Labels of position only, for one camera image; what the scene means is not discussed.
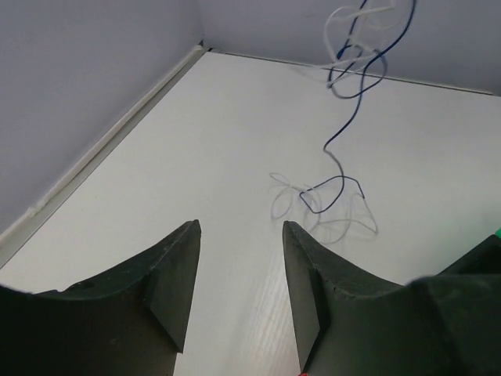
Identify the thin wire bundle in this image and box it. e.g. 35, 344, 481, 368
269, 0, 418, 246

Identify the aluminium table edge frame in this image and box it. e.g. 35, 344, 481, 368
0, 42, 494, 269

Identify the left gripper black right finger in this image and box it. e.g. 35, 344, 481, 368
283, 222, 500, 375

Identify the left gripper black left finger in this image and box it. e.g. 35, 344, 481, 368
1, 220, 200, 375

